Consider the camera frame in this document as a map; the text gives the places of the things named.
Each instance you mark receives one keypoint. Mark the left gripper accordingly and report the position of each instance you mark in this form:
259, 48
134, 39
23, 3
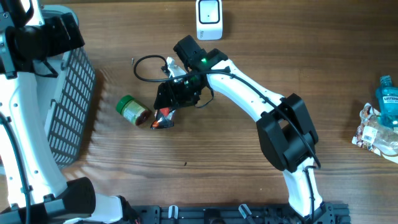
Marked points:
61, 43

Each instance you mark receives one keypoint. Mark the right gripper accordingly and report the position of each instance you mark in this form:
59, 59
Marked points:
175, 95

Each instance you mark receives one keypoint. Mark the hex wrench set packet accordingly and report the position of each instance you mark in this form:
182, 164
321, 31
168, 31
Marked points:
163, 119

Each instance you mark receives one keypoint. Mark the green lid jar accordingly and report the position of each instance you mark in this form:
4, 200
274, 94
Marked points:
133, 110

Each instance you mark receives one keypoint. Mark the blue mouthwash bottle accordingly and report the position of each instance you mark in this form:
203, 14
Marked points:
386, 95

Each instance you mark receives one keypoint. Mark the cookie snack pouch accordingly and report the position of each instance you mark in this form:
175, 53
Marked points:
373, 136

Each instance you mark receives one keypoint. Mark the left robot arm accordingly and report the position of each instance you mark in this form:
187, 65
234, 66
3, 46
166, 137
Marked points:
38, 192

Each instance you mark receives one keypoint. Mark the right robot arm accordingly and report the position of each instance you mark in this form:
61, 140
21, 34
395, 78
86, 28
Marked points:
286, 133

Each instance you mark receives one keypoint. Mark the white barcode scanner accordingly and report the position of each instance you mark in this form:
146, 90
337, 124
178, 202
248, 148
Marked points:
209, 19

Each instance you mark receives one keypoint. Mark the grey plastic mesh basket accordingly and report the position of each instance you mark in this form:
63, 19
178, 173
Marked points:
65, 87

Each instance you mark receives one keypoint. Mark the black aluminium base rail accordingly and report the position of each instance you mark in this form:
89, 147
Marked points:
328, 213

